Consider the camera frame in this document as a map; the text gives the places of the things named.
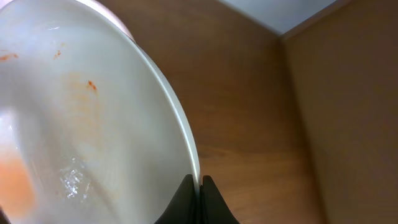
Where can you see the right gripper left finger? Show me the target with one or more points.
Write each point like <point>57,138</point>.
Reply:
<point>182,207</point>

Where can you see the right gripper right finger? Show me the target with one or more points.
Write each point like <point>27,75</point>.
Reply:
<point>213,208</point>

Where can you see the white plate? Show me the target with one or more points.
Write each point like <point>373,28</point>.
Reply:
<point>91,130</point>

